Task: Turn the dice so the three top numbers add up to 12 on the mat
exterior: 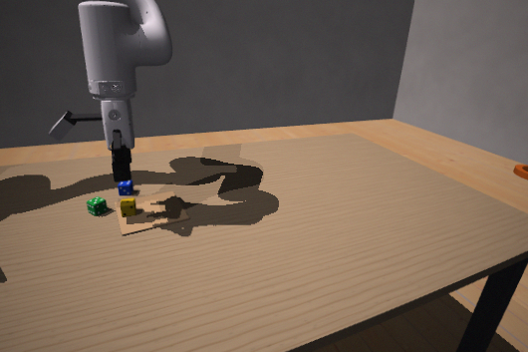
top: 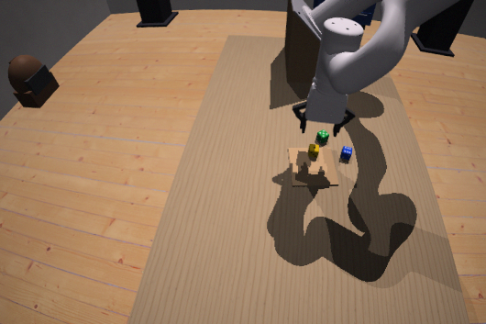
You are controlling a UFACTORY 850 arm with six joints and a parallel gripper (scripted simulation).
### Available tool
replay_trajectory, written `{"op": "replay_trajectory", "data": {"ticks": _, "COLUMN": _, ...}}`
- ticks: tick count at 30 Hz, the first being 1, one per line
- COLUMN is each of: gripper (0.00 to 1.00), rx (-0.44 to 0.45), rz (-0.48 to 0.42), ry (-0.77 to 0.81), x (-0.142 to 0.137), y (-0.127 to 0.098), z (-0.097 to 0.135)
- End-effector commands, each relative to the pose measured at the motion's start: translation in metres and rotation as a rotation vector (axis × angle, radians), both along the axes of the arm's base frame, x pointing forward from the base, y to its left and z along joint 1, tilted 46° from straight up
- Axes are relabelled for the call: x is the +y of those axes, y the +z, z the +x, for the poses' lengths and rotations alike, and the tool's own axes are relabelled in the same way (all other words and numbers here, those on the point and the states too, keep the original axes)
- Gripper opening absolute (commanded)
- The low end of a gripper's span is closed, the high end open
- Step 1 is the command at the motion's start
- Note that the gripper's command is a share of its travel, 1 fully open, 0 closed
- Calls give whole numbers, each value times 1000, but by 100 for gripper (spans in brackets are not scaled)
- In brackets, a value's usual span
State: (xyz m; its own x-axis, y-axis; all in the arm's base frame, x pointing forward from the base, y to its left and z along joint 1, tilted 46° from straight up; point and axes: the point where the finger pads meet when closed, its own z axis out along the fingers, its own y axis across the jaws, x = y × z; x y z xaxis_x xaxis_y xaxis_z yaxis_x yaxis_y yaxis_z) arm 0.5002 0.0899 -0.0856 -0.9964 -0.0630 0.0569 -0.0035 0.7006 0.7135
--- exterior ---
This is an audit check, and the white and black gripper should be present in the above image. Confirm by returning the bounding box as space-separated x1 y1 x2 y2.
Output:
93 93 135 182

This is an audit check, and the blue die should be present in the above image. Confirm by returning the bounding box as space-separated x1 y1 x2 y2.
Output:
118 180 133 195

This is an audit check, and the peach square mat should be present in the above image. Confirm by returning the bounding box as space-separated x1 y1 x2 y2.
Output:
115 191 189 236

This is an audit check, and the green die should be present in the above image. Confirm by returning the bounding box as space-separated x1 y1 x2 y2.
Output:
87 196 108 216

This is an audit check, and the yellow die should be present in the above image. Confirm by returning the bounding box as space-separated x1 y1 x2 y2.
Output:
121 198 136 217

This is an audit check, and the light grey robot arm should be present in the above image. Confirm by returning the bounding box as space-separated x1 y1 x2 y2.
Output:
48 0 172 141

